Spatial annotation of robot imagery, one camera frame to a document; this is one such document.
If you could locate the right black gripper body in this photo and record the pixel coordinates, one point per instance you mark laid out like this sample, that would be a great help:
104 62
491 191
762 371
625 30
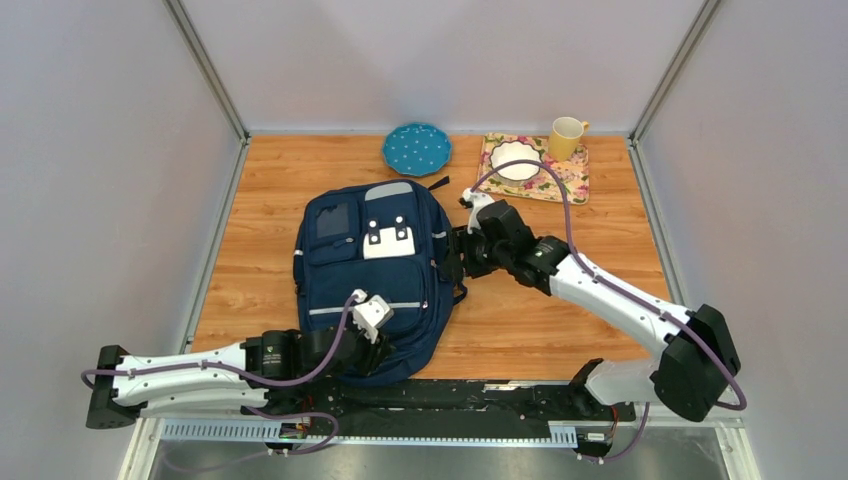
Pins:
480 258

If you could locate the blue polka dot plate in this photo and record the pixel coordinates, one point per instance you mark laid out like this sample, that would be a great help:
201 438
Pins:
416 149

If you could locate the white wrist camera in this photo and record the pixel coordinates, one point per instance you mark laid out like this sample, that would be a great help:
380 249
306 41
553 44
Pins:
370 313
475 201

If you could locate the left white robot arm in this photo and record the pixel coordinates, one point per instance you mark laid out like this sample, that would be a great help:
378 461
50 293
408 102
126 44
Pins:
252 373

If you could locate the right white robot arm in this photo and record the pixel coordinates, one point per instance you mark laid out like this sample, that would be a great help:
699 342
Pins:
693 362

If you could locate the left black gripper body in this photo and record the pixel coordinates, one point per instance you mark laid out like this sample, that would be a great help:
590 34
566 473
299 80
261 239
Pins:
367 356

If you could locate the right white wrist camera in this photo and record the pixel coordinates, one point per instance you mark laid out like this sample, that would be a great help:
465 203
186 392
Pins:
475 201

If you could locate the navy blue student backpack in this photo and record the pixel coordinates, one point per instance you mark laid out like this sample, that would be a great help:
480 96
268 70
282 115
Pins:
390 239

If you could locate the white scalloped bowl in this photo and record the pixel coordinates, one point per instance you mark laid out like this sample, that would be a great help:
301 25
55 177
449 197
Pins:
515 163

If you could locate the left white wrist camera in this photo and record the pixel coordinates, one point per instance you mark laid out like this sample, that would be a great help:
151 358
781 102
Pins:
370 313

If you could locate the floral rectangular tray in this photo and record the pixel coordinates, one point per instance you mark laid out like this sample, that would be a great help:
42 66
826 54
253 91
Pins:
573 173

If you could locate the yellow ceramic mug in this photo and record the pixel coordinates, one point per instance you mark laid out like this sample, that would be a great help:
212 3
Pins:
565 136

